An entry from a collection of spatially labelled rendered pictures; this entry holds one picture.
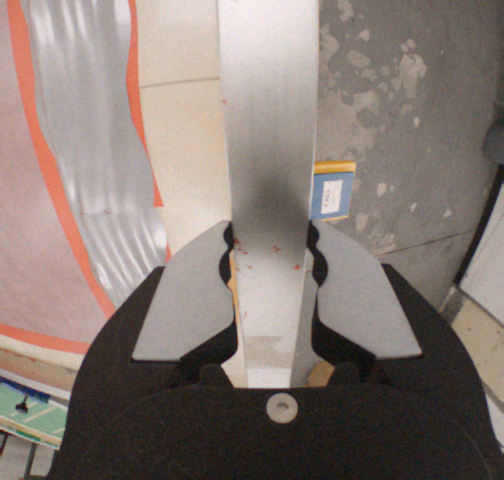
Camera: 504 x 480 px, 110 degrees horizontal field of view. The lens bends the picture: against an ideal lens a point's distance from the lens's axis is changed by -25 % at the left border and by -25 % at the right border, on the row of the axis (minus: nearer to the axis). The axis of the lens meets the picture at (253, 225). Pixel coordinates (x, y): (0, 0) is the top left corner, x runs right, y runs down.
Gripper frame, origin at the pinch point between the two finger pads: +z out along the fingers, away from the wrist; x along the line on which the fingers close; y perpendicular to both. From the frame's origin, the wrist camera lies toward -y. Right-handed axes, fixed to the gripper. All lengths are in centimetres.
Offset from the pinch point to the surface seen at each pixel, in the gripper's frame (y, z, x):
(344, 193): 11.5, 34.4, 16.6
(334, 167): 6.3, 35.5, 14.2
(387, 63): -35, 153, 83
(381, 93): -15, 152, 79
